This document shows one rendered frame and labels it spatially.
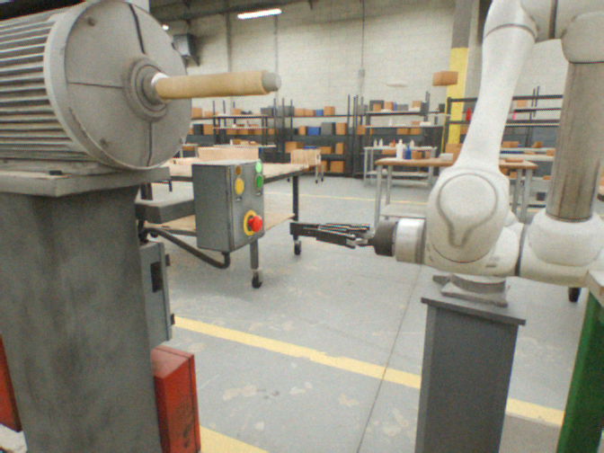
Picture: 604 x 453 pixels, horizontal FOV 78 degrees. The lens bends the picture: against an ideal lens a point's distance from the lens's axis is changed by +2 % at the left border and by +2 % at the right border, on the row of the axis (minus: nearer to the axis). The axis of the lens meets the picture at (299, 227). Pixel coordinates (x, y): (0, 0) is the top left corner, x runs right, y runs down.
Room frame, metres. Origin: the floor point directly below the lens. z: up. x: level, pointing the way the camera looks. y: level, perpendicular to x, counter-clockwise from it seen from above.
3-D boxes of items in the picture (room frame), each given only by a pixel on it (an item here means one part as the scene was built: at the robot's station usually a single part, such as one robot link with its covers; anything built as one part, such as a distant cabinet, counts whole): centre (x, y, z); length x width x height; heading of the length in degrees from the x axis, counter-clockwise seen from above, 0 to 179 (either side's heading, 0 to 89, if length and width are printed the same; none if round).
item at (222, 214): (0.89, 0.24, 0.99); 0.24 x 0.21 x 0.26; 66
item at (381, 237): (0.75, -0.16, 0.97); 0.09 x 0.08 x 0.07; 66
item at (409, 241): (0.72, -0.22, 0.97); 0.09 x 0.06 x 0.09; 156
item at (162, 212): (0.83, 0.26, 1.02); 0.19 x 0.04 x 0.04; 156
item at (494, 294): (1.10, -0.54, 0.73); 0.22 x 0.18 x 0.06; 59
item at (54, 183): (0.72, 0.48, 1.11); 0.36 x 0.24 x 0.04; 66
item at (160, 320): (0.86, 0.41, 0.93); 0.15 x 0.10 x 0.55; 66
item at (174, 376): (0.87, 0.41, 0.49); 0.25 x 0.12 x 0.37; 66
